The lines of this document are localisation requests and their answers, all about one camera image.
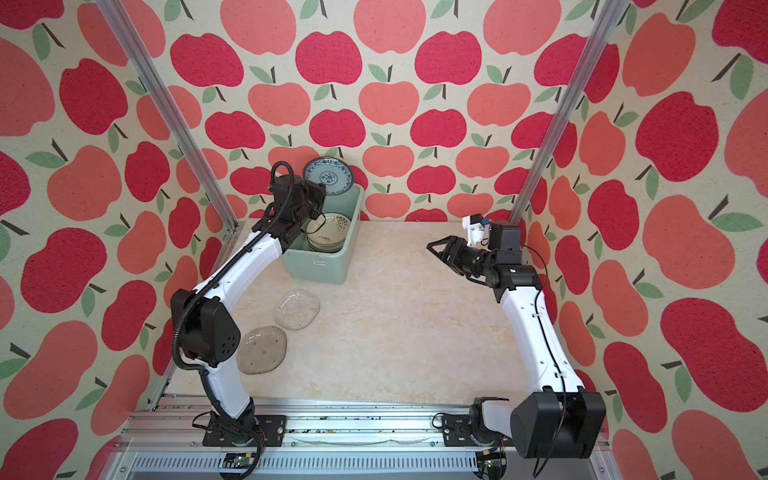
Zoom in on light green plastic bin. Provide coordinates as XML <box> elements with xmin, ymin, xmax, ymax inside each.
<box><xmin>281</xmin><ymin>184</ymin><xmax>363</xmax><ymax>284</ymax></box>

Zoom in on clear glass plate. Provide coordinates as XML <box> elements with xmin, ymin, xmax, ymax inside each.
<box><xmin>273</xmin><ymin>289</ymin><xmax>321</xmax><ymax>331</ymax></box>

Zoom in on right aluminium frame post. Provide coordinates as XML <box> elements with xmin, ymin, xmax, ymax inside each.
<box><xmin>509</xmin><ymin>0</ymin><xmax>630</xmax><ymax>223</ymax></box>

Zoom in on blue floral pattern plate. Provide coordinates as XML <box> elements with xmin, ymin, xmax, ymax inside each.
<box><xmin>302</xmin><ymin>157</ymin><xmax>355</xmax><ymax>196</ymax></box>

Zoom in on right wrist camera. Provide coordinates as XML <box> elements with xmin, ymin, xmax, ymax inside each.
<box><xmin>462</xmin><ymin>214</ymin><xmax>491</xmax><ymax>247</ymax></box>

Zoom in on beige speckled ceramic plate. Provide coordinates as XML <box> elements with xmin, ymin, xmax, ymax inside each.
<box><xmin>305</xmin><ymin>213</ymin><xmax>351</xmax><ymax>253</ymax></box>

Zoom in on left aluminium frame post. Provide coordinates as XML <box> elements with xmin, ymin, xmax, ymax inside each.
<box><xmin>96</xmin><ymin>0</ymin><xmax>239</xmax><ymax>233</ymax></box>

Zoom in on aluminium frame post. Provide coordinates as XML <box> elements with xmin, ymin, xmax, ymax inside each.
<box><xmin>96</xmin><ymin>0</ymin><xmax>239</xmax><ymax>233</ymax></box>
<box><xmin>509</xmin><ymin>0</ymin><xmax>630</xmax><ymax>223</ymax></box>

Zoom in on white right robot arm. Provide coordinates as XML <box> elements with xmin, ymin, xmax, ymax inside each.
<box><xmin>427</xmin><ymin>214</ymin><xmax>606</xmax><ymax>461</ymax></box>

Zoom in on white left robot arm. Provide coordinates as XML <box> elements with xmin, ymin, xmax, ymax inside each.
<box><xmin>171</xmin><ymin>175</ymin><xmax>326</xmax><ymax>450</ymax></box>

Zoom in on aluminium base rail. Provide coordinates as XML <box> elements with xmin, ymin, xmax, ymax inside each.
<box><xmin>96</xmin><ymin>395</ymin><xmax>621</xmax><ymax>479</ymax></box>

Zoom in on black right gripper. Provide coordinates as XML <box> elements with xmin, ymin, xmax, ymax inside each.
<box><xmin>429</xmin><ymin>234</ymin><xmax>497</xmax><ymax>280</ymax></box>

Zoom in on grey glass plate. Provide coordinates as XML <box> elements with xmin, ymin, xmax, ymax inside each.
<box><xmin>236</xmin><ymin>326</ymin><xmax>288</xmax><ymax>375</ymax></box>

